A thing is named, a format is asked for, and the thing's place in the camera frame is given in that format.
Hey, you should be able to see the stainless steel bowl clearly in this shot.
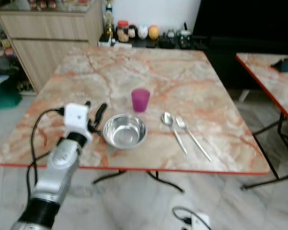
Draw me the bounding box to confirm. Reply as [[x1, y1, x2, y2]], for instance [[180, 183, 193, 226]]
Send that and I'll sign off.
[[103, 114, 147, 150]]

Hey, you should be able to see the purple plastic cup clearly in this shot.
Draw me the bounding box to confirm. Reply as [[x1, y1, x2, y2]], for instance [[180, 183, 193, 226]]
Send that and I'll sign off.
[[131, 88, 151, 113]]

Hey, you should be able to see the large marble pattern folding table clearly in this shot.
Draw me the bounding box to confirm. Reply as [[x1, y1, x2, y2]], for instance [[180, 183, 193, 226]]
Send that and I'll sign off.
[[0, 46, 270, 174]]

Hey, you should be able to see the light wooden cabinet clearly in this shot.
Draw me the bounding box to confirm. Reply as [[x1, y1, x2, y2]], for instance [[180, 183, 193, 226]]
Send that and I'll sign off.
[[0, 1, 105, 94]]

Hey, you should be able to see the steel spoon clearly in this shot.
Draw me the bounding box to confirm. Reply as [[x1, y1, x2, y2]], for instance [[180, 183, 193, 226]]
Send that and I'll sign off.
[[162, 112, 188, 155]]

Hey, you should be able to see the jar with red lid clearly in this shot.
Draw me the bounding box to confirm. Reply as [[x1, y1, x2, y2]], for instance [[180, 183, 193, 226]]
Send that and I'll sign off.
[[117, 20, 130, 43]]

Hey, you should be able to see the steel fork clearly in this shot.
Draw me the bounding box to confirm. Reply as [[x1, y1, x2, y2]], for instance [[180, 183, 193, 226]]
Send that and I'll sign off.
[[176, 115, 212, 162]]

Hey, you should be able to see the green basket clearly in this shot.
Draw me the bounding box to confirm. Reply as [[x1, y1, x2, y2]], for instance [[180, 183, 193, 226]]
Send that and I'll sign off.
[[0, 85, 23, 110]]

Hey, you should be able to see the tall gold trophy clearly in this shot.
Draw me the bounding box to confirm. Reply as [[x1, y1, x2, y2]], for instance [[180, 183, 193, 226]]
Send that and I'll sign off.
[[105, 0, 114, 36]]

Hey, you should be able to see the white pig figurine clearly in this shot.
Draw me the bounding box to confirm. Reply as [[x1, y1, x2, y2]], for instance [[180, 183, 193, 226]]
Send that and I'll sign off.
[[137, 25, 148, 40]]

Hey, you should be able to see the orange round figurine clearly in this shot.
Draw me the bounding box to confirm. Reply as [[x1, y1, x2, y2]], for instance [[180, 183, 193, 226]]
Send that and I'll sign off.
[[148, 25, 160, 40]]

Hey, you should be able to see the small dark ornament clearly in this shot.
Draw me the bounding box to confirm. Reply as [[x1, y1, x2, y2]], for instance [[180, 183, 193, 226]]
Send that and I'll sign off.
[[165, 29, 178, 45], [179, 28, 193, 47]]

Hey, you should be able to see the display shelf with ornaments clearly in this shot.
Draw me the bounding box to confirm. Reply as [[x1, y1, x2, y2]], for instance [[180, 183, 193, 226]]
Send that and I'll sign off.
[[0, 10, 15, 80]]

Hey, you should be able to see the white power strip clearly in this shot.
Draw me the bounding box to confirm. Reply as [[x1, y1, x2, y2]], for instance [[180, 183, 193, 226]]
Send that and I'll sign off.
[[187, 212, 212, 230]]

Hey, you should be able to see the marble table with black box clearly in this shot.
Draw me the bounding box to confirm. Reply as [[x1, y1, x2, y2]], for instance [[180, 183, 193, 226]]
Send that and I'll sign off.
[[236, 52, 288, 132]]

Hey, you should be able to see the black television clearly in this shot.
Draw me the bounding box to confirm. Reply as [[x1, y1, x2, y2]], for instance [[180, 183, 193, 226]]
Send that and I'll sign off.
[[192, 0, 288, 39]]

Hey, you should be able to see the small black box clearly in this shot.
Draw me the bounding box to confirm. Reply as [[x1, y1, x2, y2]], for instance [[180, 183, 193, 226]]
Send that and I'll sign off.
[[277, 57, 288, 73]]

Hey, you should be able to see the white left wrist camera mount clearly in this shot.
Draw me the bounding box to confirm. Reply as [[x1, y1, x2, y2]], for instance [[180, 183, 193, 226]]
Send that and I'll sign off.
[[65, 103, 93, 142]]

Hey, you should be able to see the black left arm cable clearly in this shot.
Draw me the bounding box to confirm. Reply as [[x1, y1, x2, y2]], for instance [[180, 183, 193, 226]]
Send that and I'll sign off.
[[26, 108, 66, 199]]

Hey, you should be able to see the black power cable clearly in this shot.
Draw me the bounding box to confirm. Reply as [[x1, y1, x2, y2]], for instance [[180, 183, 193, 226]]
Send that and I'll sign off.
[[172, 206, 200, 227]]

